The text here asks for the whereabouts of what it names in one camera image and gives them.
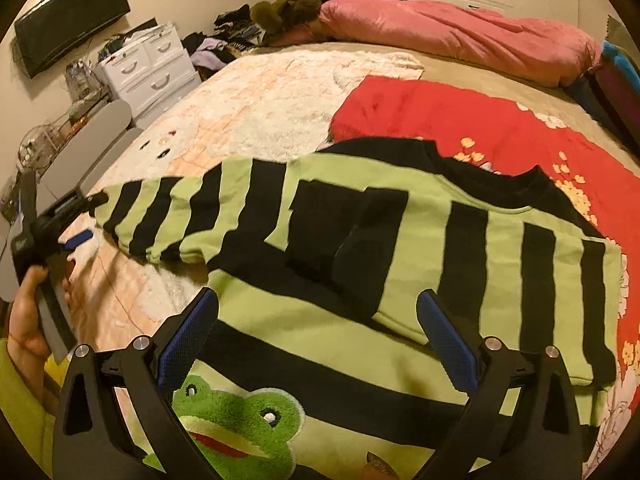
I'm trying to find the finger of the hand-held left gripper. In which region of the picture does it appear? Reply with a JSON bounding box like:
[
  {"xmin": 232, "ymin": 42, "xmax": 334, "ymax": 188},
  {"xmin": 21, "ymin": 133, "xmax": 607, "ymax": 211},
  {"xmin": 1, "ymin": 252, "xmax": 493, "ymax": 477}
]
[
  {"xmin": 50, "ymin": 191, "xmax": 110, "ymax": 226},
  {"xmin": 56, "ymin": 229, "xmax": 96, "ymax": 261}
]

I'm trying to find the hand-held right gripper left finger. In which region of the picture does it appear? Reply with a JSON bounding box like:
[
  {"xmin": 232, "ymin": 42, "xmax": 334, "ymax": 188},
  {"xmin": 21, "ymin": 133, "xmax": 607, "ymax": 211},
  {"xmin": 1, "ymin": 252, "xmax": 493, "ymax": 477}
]
[{"xmin": 52, "ymin": 287, "xmax": 221, "ymax": 480}]

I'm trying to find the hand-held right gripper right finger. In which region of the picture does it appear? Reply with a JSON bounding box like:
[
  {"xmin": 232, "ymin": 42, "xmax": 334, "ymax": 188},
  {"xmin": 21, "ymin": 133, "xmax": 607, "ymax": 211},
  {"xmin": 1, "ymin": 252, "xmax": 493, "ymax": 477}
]
[{"xmin": 416, "ymin": 290, "xmax": 586, "ymax": 480}]

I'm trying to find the green black striped frog sweater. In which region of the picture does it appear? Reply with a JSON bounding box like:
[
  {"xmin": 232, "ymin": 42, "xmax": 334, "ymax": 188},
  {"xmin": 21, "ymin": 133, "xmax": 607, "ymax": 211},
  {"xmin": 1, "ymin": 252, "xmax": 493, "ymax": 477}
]
[{"xmin": 87, "ymin": 137, "xmax": 623, "ymax": 480}]

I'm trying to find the pile of dark clothes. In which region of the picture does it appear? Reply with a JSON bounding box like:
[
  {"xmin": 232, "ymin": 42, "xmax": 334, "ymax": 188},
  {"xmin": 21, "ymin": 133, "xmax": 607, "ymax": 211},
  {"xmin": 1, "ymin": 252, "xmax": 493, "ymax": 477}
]
[{"xmin": 182, "ymin": 5, "xmax": 266, "ymax": 71}]

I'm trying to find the person's left hand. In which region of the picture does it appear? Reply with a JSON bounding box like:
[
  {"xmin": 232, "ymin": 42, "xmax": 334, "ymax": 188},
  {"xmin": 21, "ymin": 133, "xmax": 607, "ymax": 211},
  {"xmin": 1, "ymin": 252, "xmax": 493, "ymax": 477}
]
[{"xmin": 7, "ymin": 259, "xmax": 77, "ymax": 362}]

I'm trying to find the grey chair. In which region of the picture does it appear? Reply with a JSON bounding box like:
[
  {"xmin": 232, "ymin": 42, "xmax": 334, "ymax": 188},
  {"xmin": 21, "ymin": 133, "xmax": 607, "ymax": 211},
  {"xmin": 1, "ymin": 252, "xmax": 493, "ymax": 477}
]
[{"xmin": 42, "ymin": 99, "xmax": 135, "ymax": 193}]

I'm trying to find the white drawer cabinet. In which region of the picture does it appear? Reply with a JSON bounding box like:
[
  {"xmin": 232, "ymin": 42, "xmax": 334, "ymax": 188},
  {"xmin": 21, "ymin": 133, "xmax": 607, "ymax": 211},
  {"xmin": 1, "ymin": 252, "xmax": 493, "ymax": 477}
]
[{"xmin": 95, "ymin": 22, "xmax": 201, "ymax": 116}]

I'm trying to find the red floral blanket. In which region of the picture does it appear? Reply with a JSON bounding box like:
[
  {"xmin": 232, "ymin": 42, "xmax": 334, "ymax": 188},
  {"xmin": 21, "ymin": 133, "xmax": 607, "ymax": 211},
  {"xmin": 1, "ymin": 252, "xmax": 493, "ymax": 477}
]
[{"xmin": 330, "ymin": 75, "xmax": 640, "ymax": 466}]

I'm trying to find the brown fur-trimmed coat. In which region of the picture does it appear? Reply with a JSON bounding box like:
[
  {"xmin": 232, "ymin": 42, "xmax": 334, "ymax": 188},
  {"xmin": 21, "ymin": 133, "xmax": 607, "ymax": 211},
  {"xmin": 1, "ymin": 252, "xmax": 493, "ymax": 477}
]
[{"xmin": 250, "ymin": 0, "xmax": 416, "ymax": 47}]

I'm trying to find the pink quilt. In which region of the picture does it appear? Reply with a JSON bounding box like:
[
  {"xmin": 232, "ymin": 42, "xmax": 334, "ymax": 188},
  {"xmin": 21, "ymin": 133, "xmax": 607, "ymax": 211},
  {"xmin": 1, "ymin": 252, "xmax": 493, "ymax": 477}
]
[{"xmin": 280, "ymin": 0, "xmax": 603, "ymax": 88}]

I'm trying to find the striped colourful pillow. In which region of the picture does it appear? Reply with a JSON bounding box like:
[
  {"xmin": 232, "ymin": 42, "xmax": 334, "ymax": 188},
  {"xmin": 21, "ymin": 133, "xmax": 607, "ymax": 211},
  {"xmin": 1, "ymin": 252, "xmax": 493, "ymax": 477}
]
[{"xmin": 567, "ymin": 40, "xmax": 640, "ymax": 146}]

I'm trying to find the grey cushion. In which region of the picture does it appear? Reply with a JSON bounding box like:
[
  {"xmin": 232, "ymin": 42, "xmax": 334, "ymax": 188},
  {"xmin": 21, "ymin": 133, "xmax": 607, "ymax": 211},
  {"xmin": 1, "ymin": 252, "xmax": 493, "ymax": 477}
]
[{"xmin": 602, "ymin": 12, "xmax": 635, "ymax": 56}]

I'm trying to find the wire basket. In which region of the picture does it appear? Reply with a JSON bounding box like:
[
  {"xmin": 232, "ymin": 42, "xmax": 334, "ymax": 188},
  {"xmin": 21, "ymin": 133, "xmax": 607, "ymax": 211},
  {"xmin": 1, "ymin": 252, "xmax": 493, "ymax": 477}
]
[{"xmin": 17, "ymin": 115, "xmax": 71, "ymax": 167}]

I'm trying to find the black wall television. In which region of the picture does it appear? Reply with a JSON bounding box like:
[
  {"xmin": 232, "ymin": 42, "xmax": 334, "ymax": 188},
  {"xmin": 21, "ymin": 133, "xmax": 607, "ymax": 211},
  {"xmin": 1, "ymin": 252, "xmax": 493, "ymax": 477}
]
[{"xmin": 12, "ymin": 0, "xmax": 132, "ymax": 80}]

